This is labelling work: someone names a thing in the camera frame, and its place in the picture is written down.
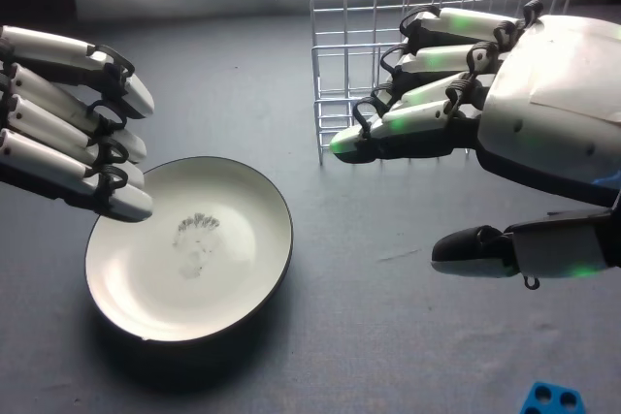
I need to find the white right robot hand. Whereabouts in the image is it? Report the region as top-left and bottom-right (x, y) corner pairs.
(329, 0), (621, 292)

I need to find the blue pentagon block with holes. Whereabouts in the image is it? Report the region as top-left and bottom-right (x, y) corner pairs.
(521, 367), (588, 414)

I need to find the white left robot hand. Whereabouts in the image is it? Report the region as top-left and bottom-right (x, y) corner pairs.
(0, 24), (155, 224)

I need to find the wire dish rack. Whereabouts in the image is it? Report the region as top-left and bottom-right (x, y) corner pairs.
(307, 0), (576, 166)

